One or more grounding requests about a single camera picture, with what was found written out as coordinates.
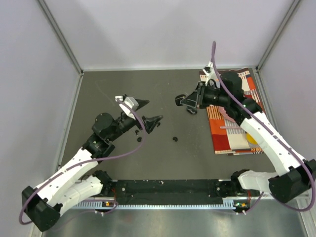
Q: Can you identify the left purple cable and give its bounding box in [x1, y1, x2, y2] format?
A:
[18, 98, 149, 225]

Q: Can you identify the orange patterned cloth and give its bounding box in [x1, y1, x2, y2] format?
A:
[207, 68, 263, 155]

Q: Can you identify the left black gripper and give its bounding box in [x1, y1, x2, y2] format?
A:
[108, 99, 162, 141]

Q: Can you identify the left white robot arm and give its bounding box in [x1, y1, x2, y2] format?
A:
[19, 95, 163, 232]

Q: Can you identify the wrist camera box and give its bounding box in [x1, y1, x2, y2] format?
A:
[115, 95, 139, 119]
[202, 61, 220, 88]

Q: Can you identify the purple cable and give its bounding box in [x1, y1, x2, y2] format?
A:
[209, 40, 316, 213]
[18, 98, 149, 225]

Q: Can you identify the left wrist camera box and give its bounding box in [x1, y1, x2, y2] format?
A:
[115, 95, 139, 119]

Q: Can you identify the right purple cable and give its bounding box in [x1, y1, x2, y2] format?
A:
[209, 40, 316, 213]

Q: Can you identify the yellow translucent cup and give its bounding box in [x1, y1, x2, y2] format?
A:
[246, 133, 258, 146]

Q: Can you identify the glossy black charging case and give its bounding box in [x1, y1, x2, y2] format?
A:
[175, 94, 186, 106]

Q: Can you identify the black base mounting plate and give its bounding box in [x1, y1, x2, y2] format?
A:
[101, 179, 259, 205]

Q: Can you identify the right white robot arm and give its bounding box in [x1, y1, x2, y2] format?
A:
[175, 68, 316, 211]

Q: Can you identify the pink dotted plate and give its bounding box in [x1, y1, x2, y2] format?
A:
[219, 107, 236, 123]

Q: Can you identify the aluminium frame rail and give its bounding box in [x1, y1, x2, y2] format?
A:
[32, 179, 311, 237]

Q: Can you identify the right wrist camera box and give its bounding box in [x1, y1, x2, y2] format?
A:
[202, 61, 220, 88]

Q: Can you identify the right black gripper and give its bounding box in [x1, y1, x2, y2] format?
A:
[182, 81, 230, 109]

